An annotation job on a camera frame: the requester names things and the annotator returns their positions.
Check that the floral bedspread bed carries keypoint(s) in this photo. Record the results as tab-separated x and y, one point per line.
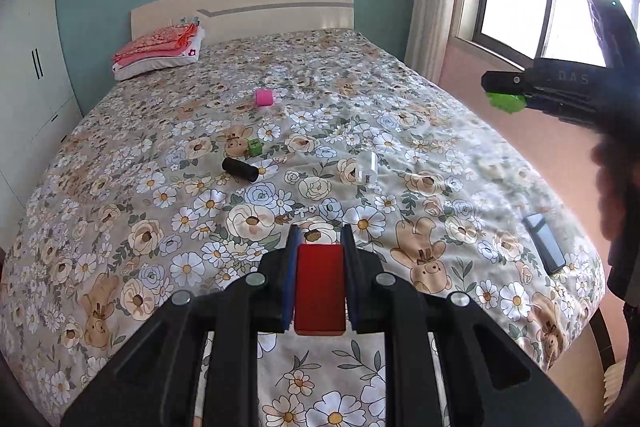
135	205

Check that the black smartphone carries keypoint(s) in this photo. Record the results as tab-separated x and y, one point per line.
545	243

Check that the green toy brick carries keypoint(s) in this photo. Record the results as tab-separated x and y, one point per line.
507	103

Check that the pink cylinder toy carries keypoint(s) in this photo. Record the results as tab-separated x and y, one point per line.
264	97

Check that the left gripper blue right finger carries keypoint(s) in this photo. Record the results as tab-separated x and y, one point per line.
352	270

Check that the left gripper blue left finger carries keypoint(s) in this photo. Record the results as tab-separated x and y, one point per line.
290	269

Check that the white wardrobe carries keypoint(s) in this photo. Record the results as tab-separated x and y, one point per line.
38	103

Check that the cream wooden headboard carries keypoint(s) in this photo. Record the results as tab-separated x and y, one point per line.
226	20

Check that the red block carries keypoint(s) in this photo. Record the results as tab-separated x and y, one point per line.
320	291

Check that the black cylinder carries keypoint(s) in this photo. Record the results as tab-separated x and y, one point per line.
240	169

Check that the small green block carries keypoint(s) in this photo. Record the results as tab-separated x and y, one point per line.
254	147

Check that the folded red pink clothes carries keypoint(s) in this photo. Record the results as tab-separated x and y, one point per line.
165	41

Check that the clear plastic cup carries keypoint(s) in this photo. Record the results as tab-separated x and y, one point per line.
366	168

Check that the person's right hand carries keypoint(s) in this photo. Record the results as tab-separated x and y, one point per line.
617	183

